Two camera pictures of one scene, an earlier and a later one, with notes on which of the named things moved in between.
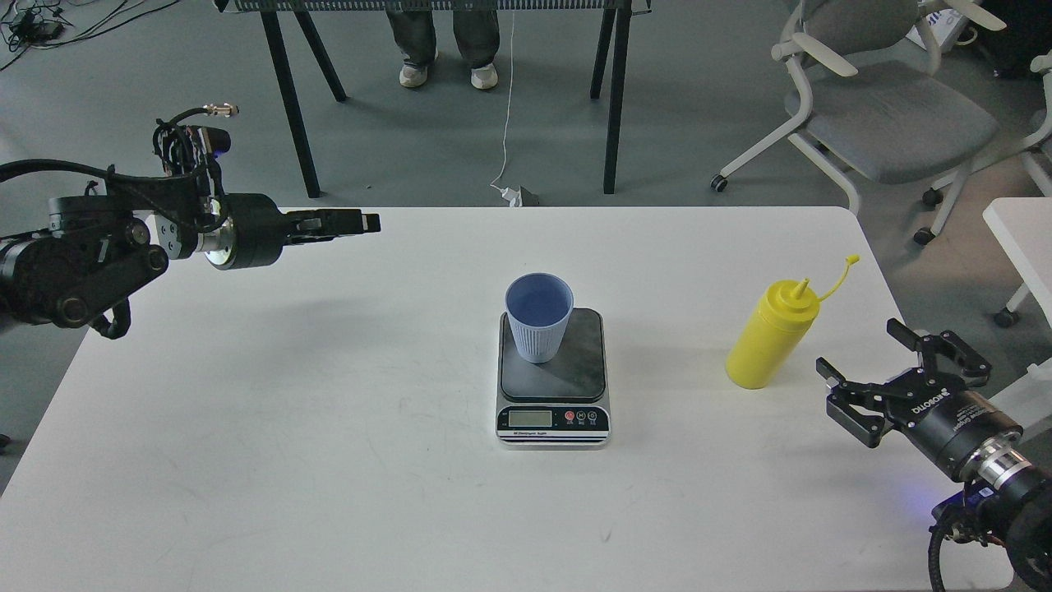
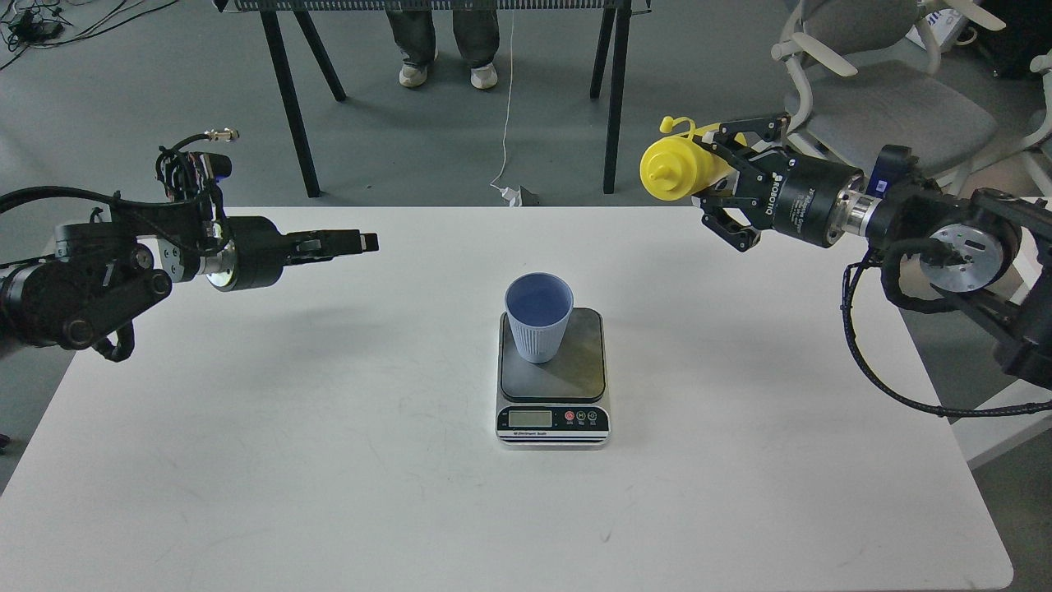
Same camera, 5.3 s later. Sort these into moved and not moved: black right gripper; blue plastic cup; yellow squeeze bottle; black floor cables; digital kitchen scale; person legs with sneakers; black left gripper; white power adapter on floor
Moved: black left gripper; black right gripper; yellow squeeze bottle
Not moved: white power adapter on floor; person legs with sneakers; black floor cables; blue plastic cup; digital kitchen scale
